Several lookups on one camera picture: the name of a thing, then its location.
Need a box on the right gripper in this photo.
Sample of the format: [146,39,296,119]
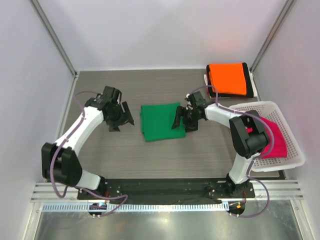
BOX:
[172,106,201,133]

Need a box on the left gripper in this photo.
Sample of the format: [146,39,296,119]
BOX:
[105,101,134,132]

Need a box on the green t-shirt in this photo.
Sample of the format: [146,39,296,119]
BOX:
[140,102,186,142]

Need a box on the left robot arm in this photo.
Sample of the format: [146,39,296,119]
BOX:
[41,86,134,200]

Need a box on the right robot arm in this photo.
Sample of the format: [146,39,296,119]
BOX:
[171,91,271,198]

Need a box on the folded orange t-shirt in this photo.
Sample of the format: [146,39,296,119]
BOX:
[208,63,247,96]

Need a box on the folded black t-shirt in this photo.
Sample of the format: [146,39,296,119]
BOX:
[206,62,255,98]

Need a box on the pink t-shirt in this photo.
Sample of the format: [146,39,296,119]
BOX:
[259,117,288,159]

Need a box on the white plastic basket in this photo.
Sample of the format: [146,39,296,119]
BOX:
[230,101,305,172]

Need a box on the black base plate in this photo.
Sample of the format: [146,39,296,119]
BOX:
[77,177,256,205]

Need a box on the white slotted cable duct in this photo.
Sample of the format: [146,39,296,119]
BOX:
[42,201,229,213]

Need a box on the left aluminium frame post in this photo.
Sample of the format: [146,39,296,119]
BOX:
[29,0,79,79]

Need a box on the aluminium frame post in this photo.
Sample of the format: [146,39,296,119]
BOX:
[29,0,79,79]
[249,0,297,73]

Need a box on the right aluminium frame post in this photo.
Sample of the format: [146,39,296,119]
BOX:
[249,0,297,73]

